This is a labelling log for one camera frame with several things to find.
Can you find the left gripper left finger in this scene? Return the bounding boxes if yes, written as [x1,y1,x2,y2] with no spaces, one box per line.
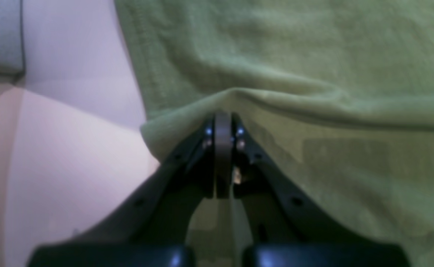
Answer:
[27,116,215,267]

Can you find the green t-shirt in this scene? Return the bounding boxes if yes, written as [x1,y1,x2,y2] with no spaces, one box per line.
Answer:
[115,0,434,267]

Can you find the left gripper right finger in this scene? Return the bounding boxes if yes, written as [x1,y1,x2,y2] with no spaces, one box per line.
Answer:
[232,113,411,267]

